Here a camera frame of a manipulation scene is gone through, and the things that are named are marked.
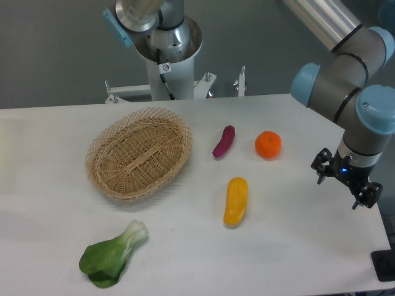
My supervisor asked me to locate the yellow bell pepper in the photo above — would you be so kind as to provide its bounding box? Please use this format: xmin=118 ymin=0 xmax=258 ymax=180
xmin=223 ymin=177 xmax=249 ymax=228

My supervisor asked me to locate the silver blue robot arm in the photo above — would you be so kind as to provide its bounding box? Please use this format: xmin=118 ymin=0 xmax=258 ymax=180
xmin=102 ymin=1 xmax=394 ymax=208

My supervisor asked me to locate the black box at table edge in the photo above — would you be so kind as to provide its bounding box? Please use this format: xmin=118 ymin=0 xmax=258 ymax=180
xmin=371 ymin=249 xmax=394 ymax=282

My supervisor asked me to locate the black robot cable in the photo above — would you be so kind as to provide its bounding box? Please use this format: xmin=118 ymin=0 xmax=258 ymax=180
xmin=156 ymin=48 xmax=177 ymax=101

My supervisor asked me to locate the purple sweet potato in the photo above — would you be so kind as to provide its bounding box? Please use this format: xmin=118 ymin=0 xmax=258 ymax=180
xmin=212 ymin=125 xmax=235 ymax=158

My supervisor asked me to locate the white metal frame bracket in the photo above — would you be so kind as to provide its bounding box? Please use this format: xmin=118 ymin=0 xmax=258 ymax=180
xmin=104 ymin=72 xmax=217 ymax=104

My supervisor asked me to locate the green bok choy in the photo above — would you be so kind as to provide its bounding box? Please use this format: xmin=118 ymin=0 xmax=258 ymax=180
xmin=78 ymin=220 xmax=148 ymax=289

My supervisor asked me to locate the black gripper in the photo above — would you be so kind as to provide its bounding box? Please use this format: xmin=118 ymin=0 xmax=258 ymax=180
xmin=310 ymin=148 xmax=383 ymax=210

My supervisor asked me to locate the white clamp post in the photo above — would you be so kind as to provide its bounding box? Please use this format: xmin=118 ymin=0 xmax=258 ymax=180
xmin=233 ymin=65 xmax=247 ymax=97

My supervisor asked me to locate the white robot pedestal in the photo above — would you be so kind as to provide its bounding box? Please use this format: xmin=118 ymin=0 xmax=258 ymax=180
xmin=135 ymin=16 xmax=202 ymax=99

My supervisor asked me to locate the woven wicker basket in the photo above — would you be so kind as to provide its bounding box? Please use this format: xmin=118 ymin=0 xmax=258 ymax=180
xmin=85 ymin=107 xmax=193 ymax=200

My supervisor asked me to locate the orange mandarin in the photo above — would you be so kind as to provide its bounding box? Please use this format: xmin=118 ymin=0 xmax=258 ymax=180
xmin=255 ymin=131 xmax=282 ymax=159

